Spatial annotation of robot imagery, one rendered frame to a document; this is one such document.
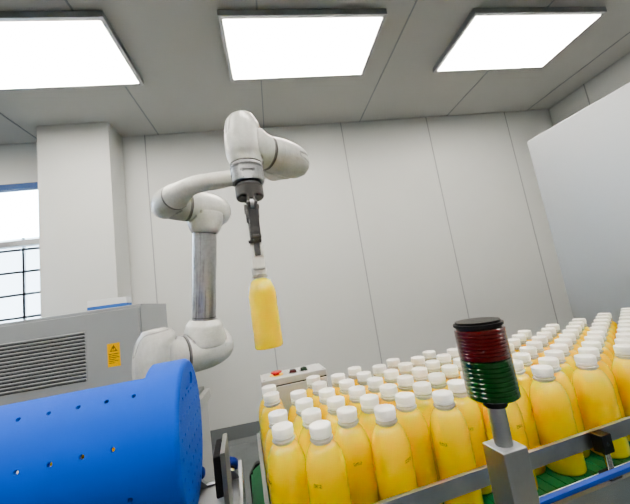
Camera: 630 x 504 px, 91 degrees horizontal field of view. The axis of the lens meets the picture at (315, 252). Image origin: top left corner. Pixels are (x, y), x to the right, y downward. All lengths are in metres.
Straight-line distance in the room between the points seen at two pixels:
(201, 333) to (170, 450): 0.80
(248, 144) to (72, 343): 1.97
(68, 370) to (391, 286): 2.97
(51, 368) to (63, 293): 1.23
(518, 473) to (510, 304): 4.01
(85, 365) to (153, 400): 1.87
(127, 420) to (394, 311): 3.30
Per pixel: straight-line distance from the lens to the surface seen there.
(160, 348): 1.33
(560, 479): 0.90
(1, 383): 2.77
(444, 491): 0.70
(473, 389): 0.48
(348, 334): 3.58
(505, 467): 0.52
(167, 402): 0.65
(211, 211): 1.39
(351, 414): 0.65
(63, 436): 0.70
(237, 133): 0.89
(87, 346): 2.51
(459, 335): 0.47
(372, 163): 4.03
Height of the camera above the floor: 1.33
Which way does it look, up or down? 8 degrees up
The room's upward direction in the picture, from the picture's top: 9 degrees counter-clockwise
